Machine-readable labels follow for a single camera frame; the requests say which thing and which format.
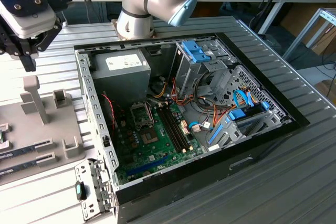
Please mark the black teal case latch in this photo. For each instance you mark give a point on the black teal case latch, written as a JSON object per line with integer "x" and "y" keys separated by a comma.
{"x": 78, "y": 191}

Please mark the black PC case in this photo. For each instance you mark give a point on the black PC case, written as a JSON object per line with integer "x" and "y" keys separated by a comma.
{"x": 210, "y": 171}

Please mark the blue plastic drive rail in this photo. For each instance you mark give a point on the blue plastic drive rail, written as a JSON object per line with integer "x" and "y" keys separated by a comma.
{"x": 215, "y": 134}

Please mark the brown cardboard box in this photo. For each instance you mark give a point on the brown cardboard box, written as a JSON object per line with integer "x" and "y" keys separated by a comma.
{"x": 325, "y": 40}

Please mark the green motherboard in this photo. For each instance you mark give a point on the green motherboard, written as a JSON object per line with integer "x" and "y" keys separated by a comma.
{"x": 157, "y": 155}

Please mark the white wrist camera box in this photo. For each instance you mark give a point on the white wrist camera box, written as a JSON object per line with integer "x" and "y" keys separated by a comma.
{"x": 31, "y": 24}

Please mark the grey parts rack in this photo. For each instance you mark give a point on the grey parts rack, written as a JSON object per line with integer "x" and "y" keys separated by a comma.
{"x": 29, "y": 129}

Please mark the dark RAM stick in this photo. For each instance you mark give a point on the dark RAM stick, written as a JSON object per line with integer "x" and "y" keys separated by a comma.
{"x": 18, "y": 167}
{"x": 18, "y": 152}

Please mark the metal drive cage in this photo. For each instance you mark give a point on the metal drive cage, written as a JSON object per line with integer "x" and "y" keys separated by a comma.
{"x": 187, "y": 77}

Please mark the perforated metal disk cage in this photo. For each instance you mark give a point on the perforated metal disk cage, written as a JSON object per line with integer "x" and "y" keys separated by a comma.
{"x": 275, "y": 120}

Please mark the aluminium profile frame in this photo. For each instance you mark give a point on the aluminium profile frame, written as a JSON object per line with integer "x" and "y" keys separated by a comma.
{"x": 302, "y": 33}

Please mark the metal card bracket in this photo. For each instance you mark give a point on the metal card bracket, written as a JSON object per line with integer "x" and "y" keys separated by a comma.
{"x": 89, "y": 171}

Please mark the blue drive latch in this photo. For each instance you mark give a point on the blue drive latch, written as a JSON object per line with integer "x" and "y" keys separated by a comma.
{"x": 195, "y": 51}

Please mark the blue disk carrier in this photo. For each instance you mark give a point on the blue disk carrier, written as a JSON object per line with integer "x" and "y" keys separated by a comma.
{"x": 236, "y": 115}

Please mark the silver green CPU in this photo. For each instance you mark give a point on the silver green CPU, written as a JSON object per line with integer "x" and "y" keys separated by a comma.
{"x": 1, "y": 137}

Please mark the blue expansion slot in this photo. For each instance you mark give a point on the blue expansion slot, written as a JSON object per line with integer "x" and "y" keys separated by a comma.
{"x": 147, "y": 166}

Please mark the cream four pin connector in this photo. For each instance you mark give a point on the cream four pin connector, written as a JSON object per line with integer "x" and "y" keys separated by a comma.
{"x": 123, "y": 123}

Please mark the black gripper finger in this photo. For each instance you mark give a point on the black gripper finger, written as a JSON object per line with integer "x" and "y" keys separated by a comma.
{"x": 48, "y": 35}
{"x": 10, "y": 45}

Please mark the grey power supply unit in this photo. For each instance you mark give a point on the grey power supply unit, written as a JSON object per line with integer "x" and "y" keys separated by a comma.
{"x": 120, "y": 82}

